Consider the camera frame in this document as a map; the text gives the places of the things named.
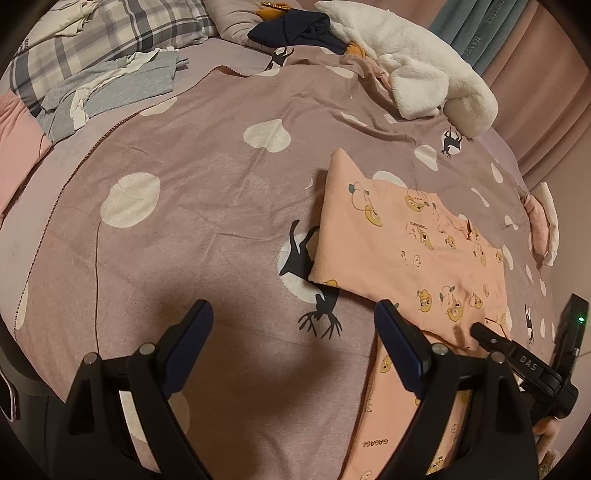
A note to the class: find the folded pink white clothes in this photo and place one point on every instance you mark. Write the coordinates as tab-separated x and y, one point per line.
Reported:
544	225

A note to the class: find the navy blue garment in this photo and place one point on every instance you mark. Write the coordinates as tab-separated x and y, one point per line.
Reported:
298	28

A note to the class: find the pink garment at bedside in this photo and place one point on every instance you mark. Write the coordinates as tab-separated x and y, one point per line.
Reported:
23	145

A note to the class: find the teal curtain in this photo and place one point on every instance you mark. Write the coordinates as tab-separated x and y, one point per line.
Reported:
477	29

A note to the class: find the orange garment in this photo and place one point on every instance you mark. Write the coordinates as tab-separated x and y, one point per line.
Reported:
269	11

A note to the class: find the white fluffy blanket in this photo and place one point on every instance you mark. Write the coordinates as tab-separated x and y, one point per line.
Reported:
425	73

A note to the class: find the grey blue folded garment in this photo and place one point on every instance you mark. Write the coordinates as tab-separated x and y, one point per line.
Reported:
108	85

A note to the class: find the pink curtain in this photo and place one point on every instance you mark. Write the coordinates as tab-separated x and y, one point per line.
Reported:
540	78

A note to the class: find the mauve pillow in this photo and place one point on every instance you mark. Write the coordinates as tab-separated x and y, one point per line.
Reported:
233	20

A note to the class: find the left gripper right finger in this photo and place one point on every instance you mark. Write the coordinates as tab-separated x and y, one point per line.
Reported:
432	373

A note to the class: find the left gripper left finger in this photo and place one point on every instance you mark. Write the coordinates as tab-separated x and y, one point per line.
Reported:
155	372

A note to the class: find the person's right hand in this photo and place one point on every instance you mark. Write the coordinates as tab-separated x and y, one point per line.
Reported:
545	430

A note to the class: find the pink cartoon baby romper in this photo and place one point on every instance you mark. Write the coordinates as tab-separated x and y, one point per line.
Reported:
382	241

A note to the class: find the plaid grey pillow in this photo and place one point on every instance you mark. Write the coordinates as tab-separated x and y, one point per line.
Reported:
115	29

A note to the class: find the mauve spotted duvet cover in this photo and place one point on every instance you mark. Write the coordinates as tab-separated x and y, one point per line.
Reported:
216	193

